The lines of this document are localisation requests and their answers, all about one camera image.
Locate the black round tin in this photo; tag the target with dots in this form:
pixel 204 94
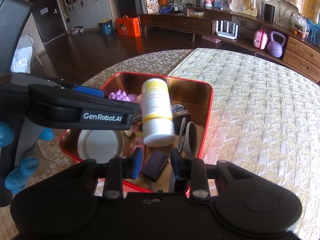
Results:
pixel 179 112

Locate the quilted cream table cloth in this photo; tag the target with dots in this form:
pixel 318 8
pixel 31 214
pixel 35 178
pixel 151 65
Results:
pixel 265 119

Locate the white wifi router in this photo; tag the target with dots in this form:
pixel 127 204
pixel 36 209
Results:
pixel 229 31

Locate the black cylinder speaker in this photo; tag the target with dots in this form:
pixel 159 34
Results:
pixel 269 11

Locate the pink toy backpack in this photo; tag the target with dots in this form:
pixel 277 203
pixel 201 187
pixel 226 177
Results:
pixel 260 39

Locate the purple kettlebell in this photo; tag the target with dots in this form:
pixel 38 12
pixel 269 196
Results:
pixel 275 48

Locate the wooden tv cabinet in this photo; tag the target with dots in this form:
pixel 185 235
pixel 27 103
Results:
pixel 295 52

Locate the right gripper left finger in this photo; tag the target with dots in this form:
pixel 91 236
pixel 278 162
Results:
pixel 131 166

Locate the white round sunglasses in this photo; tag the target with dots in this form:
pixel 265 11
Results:
pixel 187 139

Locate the teal bucket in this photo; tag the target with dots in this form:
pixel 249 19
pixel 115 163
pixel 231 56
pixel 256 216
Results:
pixel 106 27

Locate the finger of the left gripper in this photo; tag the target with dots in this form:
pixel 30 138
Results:
pixel 89 90

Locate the purple rectangular block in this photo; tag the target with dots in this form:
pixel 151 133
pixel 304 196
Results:
pixel 154 166

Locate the brown tape roll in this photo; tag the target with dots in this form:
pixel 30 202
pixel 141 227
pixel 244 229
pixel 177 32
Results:
pixel 100 145

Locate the cereal box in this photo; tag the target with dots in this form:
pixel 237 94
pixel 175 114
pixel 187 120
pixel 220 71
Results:
pixel 152 6

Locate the orange paper bag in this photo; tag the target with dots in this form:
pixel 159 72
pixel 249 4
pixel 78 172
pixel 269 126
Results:
pixel 128 26

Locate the blue gloved left hand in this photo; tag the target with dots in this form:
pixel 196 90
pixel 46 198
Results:
pixel 29 160

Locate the white and yellow bottle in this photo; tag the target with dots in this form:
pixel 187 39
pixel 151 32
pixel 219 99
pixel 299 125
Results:
pixel 158 127

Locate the purple dinosaur toy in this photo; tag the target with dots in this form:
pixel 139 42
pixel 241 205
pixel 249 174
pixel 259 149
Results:
pixel 121 95

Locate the red metal tin box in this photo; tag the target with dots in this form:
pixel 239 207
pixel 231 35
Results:
pixel 195 96

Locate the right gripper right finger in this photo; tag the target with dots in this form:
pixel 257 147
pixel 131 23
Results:
pixel 181 166

